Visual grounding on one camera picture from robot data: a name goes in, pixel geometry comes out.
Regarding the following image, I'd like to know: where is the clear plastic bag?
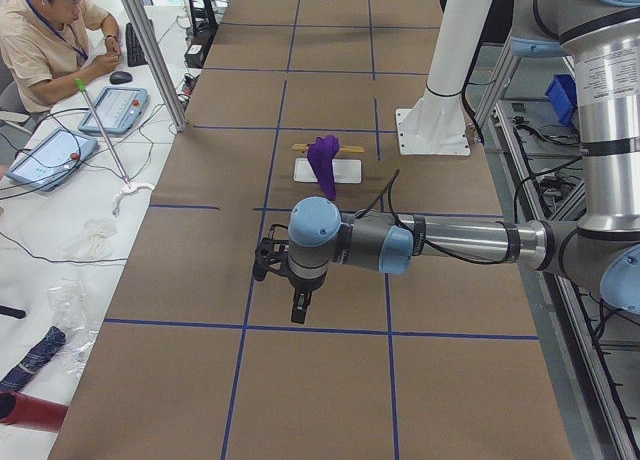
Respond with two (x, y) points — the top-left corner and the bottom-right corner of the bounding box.
(47, 279), (101, 378)

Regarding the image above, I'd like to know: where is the red cylinder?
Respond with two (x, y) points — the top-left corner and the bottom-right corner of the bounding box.
(1, 391), (68, 433)

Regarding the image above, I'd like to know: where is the reacher stick green tip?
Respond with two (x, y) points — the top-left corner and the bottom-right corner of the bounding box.
(74, 77), (155, 217)

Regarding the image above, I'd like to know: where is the folded dark blue umbrella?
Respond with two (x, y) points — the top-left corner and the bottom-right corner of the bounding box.
(1, 326), (66, 393)

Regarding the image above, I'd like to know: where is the black computer mouse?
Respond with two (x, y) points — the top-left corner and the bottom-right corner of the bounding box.
(109, 71), (133, 85)

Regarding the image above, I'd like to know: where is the blue plastic bin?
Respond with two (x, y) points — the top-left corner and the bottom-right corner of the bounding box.
(545, 74), (577, 128)

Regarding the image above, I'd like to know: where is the white wood towel rack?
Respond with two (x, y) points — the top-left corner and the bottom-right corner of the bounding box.
(291, 143), (366, 184)

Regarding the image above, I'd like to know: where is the black keyboard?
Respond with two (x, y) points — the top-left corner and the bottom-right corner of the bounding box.
(125, 23), (147, 67)

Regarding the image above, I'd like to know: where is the blue teach pendant far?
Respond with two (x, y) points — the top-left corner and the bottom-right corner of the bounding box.
(78, 86), (149, 136)

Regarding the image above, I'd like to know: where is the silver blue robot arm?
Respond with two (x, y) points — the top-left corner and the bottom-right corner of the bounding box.
(252, 0), (639, 323)

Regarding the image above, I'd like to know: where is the seated man beige shirt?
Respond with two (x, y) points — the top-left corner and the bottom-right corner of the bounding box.
(1, 0), (121, 114)

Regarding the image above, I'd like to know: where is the blue teach pendant near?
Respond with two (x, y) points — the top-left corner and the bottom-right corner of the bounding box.
(7, 128), (98, 191)

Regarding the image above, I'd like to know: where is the blue teach pendant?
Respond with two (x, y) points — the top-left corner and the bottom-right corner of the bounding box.
(78, 86), (149, 136)
(7, 128), (98, 191)

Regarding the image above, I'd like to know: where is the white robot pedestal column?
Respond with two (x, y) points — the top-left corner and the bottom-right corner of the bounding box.
(396, 0), (493, 156)

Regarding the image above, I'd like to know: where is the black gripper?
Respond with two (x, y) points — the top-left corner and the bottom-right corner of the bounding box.
(252, 223), (310, 324)

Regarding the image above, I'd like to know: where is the purple microfiber towel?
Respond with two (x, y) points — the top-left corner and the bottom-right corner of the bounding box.
(307, 134), (340, 201)

